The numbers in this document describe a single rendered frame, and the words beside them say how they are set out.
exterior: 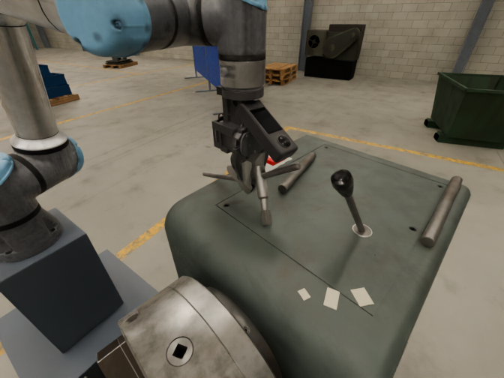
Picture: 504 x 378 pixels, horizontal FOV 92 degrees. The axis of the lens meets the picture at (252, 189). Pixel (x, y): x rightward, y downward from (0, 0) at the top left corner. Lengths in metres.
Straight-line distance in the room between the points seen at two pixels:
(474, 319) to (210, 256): 2.01
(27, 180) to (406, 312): 0.81
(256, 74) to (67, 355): 0.96
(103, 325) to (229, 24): 0.95
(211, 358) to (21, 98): 0.65
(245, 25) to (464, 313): 2.17
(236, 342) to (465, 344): 1.85
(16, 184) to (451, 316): 2.27
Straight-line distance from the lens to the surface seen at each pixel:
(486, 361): 2.15
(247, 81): 0.41
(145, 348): 0.40
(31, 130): 0.79
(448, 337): 2.11
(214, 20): 0.41
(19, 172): 0.79
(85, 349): 1.04
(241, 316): 0.45
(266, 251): 0.44
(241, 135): 0.43
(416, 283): 0.47
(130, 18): 0.32
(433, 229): 0.55
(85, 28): 0.33
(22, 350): 1.14
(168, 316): 0.42
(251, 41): 0.40
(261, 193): 0.47
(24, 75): 0.74
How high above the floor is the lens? 1.59
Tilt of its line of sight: 35 degrees down
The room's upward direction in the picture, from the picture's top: straight up
